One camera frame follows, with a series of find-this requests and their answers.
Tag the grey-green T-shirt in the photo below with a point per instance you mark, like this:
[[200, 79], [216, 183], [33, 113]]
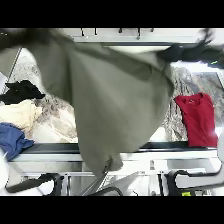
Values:
[[116, 100]]

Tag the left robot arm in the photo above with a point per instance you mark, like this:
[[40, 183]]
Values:
[[33, 183]]

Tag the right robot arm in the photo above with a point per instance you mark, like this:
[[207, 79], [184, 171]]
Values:
[[196, 180]]

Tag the red T-shirt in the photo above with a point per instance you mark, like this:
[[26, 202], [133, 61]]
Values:
[[199, 120]]

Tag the black garment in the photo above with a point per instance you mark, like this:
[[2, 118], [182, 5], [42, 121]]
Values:
[[20, 91]]

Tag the cream garment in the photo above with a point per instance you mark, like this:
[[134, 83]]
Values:
[[18, 115]]

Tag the blue garment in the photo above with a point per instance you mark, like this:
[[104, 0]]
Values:
[[11, 138]]

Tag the silver frame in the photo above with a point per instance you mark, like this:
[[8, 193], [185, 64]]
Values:
[[50, 157]]

